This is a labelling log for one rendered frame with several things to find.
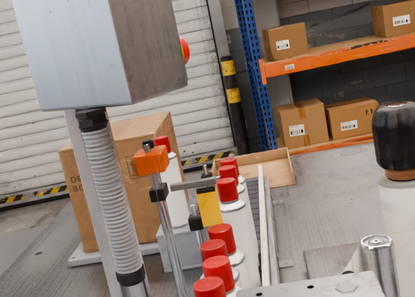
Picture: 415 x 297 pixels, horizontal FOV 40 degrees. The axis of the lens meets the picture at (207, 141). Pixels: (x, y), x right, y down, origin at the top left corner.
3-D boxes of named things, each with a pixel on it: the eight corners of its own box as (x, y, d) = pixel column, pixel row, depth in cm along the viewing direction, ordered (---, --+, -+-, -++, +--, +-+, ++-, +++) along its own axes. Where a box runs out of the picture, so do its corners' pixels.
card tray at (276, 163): (295, 184, 168) (293, 171, 167) (209, 198, 171) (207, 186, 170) (289, 158, 197) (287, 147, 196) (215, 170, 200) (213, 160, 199)
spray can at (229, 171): (260, 272, 106) (240, 168, 102) (233, 276, 107) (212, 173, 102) (260, 260, 111) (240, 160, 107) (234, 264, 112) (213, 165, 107)
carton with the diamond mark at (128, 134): (178, 238, 139) (154, 133, 134) (84, 254, 142) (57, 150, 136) (189, 198, 169) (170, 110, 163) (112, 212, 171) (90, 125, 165)
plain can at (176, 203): (189, 226, 126) (170, 138, 121) (167, 230, 126) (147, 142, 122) (192, 218, 131) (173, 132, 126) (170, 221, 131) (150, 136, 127)
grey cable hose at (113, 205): (144, 285, 65) (100, 109, 61) (115, 290, 66) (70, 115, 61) (149, 271, 69) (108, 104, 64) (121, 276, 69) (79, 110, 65)
